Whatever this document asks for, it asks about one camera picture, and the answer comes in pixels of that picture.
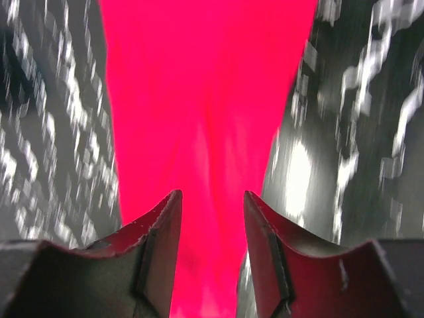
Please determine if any red t-shirt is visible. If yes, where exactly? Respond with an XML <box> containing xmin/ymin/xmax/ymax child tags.
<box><xmin>100</xmin><ymin>1</ymin><xmax>316</xmax><ymax>317</ymax></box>

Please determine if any black marble pattern mat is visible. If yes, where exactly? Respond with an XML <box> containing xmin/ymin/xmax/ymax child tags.
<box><xmin>1</xmin><ymin>1</ymin><xmax>423</xmax><ymax>317</ymax></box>

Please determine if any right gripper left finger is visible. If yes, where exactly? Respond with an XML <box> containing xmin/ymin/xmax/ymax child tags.
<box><xmin>1</xmin><ymin>190</ymin><xmax>182</xmax><ymax>317</ymax></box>

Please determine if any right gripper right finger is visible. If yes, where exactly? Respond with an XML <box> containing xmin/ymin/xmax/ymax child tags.
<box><xmin>244</xmin><ymin>191</ymin><xmax>423</xmax><ymax>317</ymax></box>

